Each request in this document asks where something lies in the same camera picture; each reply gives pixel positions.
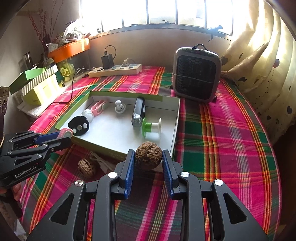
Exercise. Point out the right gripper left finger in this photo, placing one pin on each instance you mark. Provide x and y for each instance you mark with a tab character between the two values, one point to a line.
125	171

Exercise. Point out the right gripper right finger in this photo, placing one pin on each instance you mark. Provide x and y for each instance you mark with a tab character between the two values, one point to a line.
171	171

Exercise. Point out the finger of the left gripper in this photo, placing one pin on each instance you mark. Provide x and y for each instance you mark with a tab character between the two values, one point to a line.
47	136
55	144

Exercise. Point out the brown walnut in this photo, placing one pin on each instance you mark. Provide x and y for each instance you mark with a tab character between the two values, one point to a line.
148	156
86	168

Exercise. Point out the black round disc device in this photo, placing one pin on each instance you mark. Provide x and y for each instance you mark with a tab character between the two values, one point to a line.
79	125

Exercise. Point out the black bike light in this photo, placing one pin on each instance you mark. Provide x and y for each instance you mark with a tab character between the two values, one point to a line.
138	112

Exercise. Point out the person's left hand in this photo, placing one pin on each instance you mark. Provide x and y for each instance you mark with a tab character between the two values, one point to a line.
16	190

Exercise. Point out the yellow-green carton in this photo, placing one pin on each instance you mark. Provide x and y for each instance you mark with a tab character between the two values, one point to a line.
39	90

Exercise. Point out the white round brush head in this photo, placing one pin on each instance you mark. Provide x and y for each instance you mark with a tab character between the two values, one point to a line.
88	114

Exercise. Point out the green white spool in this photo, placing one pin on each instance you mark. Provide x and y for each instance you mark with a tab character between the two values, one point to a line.
148	127

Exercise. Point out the white green cardboard box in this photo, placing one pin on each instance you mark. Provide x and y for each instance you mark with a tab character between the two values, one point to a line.
112	135

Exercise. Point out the pink green clip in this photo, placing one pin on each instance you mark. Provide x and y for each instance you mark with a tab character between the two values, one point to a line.
99	107

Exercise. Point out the green striped gift box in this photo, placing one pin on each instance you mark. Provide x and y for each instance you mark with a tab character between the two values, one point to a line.
26	76

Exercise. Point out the orange tray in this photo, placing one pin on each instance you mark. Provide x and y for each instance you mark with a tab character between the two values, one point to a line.
69	50

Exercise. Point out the black charger adapter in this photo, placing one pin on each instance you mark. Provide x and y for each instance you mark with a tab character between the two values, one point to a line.
107	61

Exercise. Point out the red branch decoration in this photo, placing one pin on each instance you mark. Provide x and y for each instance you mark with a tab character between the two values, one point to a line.
44	28

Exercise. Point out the beige power strip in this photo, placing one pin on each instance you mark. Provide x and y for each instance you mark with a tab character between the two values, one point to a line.
132	69

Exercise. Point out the grey portable fan heater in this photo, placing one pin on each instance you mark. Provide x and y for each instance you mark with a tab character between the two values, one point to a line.
196	73

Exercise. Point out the cream heart curtain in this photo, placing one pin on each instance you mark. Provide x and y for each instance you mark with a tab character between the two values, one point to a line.
261	61

